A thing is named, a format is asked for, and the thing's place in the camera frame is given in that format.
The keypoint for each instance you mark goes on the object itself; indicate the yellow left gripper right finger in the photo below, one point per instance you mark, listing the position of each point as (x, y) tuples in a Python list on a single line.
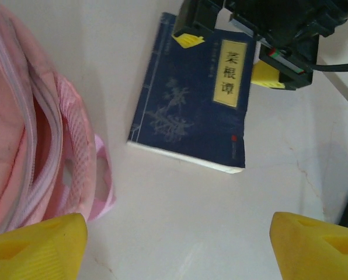
[(317, 253)]

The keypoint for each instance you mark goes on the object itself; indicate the pink backpack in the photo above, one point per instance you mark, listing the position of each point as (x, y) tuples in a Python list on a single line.
[(13, 116)]

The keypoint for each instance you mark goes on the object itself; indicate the dark blue book plant drawing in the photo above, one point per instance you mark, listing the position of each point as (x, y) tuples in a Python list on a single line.
[(185, 116)]

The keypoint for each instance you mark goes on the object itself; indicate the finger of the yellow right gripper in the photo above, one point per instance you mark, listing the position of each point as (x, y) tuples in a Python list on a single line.
[(267, 76), (191, 29)]

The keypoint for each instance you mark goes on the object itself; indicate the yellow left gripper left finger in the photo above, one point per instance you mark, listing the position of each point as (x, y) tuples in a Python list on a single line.
[(31, 251)]

